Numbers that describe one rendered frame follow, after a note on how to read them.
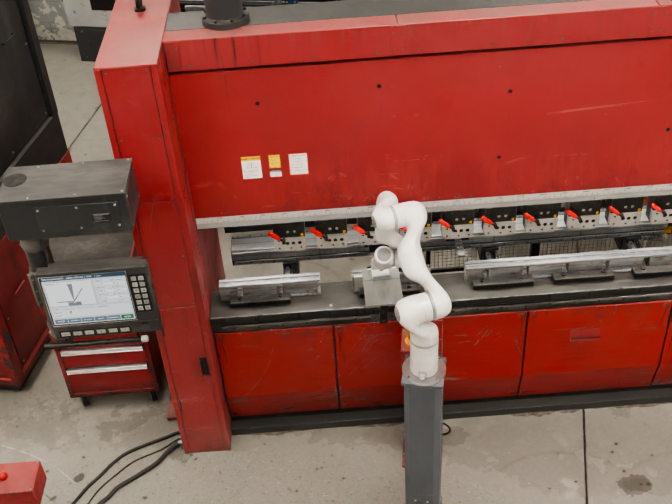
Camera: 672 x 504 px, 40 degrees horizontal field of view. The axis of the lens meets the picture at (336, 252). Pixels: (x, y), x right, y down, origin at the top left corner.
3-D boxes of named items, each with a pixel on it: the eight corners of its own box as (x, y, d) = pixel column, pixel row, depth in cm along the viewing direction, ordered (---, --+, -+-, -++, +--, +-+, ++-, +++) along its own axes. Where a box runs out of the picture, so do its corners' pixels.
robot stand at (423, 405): (439, 528, 458) (443, 387, 395) (403, 523, 461) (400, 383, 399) (442, 498, 471) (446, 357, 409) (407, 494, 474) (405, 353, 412)
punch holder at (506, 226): (483, 236, 446) (485, 208, 436) (480, 226, 453) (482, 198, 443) (514, 234, 447) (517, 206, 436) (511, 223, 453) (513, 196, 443)
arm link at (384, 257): (393, 251, 432) (373, 251, 432) (395, 245, 419) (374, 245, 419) (393, 269, 431) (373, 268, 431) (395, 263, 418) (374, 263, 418)
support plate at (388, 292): (365, 307, 439) (365, 305, 439) (361, 271, 460) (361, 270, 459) (403, 304, 439) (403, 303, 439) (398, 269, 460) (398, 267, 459)
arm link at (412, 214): (412, 325, 386) (449, 315, 389) (420, 324, 374) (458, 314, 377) (382, 209, 390) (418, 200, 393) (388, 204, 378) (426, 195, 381)
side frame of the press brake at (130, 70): (184, 454, 502) (92, 68, 359) (195, 344, 569) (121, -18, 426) (231, 451, 502) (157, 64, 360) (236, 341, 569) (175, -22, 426)
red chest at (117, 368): (75, 414, 529) (29, 280, 467) (89, 352, 569) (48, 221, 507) (163, 408, 529) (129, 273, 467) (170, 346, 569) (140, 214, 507)
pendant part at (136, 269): (55, 340, 396) (34, 275, 374) (60, 321, 405) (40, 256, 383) (161, 331, 397) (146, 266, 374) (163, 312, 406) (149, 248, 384)
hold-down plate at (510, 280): (473, 290, 462) (473, 285, 460) (471, 283, 466) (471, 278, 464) (533, 285, 462) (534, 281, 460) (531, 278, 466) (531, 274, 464)
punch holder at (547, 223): (525, 233, 447) (527, 205, 436) (521, 223, 453) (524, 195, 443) (556, 231, 447) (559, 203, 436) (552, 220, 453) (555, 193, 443)
